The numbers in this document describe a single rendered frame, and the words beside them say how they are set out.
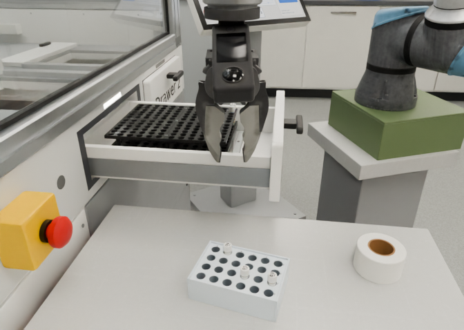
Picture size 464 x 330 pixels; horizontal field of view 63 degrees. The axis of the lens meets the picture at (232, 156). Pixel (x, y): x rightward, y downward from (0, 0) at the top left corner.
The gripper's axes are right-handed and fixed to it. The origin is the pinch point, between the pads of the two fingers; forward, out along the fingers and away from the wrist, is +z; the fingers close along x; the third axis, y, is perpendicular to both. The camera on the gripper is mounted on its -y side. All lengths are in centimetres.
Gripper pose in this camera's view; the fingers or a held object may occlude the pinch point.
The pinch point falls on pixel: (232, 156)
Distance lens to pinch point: 54.9
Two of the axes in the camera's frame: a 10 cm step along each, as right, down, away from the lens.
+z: 0.0, 8.9, 4.5
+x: -10.0, 0.1, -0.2
